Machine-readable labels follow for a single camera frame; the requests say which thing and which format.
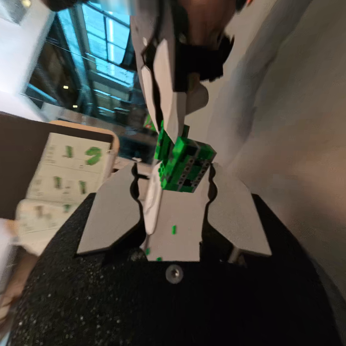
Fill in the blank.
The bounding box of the person's right hand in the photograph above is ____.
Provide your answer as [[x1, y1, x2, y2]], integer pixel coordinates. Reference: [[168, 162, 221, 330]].
[[186, 0, 239, 42]]

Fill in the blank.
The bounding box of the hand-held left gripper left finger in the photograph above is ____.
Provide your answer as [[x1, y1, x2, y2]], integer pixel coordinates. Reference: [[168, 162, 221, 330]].
[[76, 163, 147, 256]]

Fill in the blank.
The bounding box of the instruction booklet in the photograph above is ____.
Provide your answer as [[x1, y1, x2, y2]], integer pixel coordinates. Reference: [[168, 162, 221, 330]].
[[16, 132, 112, 236]]

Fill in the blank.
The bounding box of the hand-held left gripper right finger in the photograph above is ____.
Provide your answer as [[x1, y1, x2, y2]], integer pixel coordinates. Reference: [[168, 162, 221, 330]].
[[201, 163, 272, 264]]

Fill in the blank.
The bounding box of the pile of loose bricks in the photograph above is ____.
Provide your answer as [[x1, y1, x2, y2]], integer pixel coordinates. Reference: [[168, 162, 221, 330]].
[[145, 225, 177, 262]]

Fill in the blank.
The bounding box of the grey desk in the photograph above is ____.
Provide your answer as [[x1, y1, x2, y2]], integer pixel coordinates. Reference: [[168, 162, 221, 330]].
[[141, 0, 346, 338]]

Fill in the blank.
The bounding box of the green brick build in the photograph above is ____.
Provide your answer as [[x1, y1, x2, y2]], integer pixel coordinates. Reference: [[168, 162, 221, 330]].
[[154, 120, 217, 193]]

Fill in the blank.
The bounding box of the white book stand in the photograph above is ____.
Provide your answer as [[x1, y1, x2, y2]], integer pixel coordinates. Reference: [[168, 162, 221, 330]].
[[0, 112, 163, 256]]

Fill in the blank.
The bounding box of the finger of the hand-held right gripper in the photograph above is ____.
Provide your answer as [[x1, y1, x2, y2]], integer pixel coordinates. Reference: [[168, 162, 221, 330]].
[[140, 66, 163, 133], [154, 39, 187, 139]]

